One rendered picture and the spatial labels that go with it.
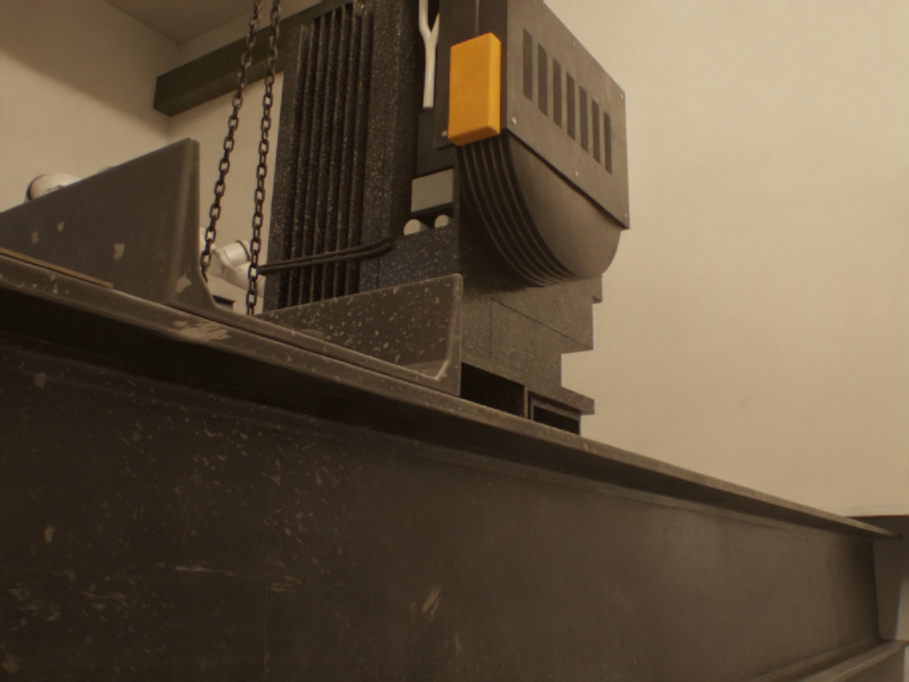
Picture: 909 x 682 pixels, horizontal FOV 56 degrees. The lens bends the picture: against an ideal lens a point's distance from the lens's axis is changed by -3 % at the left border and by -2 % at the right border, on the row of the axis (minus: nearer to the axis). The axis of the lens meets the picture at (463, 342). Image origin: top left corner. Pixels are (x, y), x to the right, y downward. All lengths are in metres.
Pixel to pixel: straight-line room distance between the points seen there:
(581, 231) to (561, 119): 0.19
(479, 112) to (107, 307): 1.03
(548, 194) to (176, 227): 1.09
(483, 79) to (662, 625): 0.81
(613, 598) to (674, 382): 1.64
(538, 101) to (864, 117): 1.28
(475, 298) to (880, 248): 1.27
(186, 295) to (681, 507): 0.74
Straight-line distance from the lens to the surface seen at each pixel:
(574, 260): 1.45
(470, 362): 1.26
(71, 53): 4.02
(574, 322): 1.70
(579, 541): 0.77
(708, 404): 2.39
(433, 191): 1.48
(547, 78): 1.49
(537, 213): 1.36
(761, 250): 2.45
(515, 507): 0.67
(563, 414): 1.66
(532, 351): 1.54
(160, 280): 0.36
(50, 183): 2.53
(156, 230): 0.37
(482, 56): 1.36
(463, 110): 1.33
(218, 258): 2.49
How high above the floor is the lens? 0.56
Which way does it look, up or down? 15 degrees up
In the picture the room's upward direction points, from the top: 1 degrees clockwise
